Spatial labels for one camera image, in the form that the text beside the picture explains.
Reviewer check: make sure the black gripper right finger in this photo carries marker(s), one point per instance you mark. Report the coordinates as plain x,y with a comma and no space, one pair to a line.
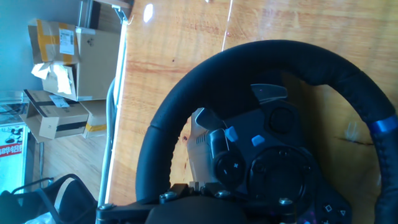
267,211

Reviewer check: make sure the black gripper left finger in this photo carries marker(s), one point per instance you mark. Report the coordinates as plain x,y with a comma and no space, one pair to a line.
130,213

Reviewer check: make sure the black racing steering wheel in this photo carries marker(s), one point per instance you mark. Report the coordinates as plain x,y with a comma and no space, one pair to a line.
217,81

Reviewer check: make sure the black chair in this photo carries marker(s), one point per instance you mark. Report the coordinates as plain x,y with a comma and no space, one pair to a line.
74,202

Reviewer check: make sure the small cardboard box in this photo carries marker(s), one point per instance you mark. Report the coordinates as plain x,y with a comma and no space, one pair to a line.
96,118

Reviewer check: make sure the white sign red text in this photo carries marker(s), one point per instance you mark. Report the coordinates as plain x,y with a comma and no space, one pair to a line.
12,149

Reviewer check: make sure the white packing paper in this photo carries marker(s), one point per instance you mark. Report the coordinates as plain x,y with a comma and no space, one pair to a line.
62,81

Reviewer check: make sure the large plain cardboard box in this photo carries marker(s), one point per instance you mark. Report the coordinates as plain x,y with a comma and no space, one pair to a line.
96,62

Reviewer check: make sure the cardboard box yellow tape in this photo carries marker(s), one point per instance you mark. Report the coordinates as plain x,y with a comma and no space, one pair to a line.
49,40

